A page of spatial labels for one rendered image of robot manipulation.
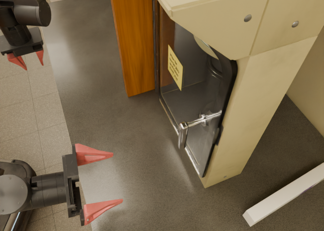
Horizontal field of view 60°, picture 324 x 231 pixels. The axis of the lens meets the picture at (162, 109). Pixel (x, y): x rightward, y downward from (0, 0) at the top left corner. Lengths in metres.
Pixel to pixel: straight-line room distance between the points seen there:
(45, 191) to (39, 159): 1.47
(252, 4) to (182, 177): 0.55
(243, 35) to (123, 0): 0.41
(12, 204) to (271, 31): 0.43
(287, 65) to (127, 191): 0.51
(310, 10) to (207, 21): 0.15
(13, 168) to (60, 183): 1.22
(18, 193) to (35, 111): 1.78
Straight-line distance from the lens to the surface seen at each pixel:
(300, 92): 1.02
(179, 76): 0.62
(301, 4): 0.38
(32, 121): 2.20
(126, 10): 0.72
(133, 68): 0.84
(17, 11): 0.73
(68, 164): 0.55
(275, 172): 0.85
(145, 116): 0.88
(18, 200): 0.48
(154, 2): 0.66
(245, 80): 0.42
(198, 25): 0.30
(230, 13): 0.31
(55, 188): 0.55
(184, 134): 0.56
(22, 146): 2.11
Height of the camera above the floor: 1.66
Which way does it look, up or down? 54 degrees down
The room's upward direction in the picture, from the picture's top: straight up
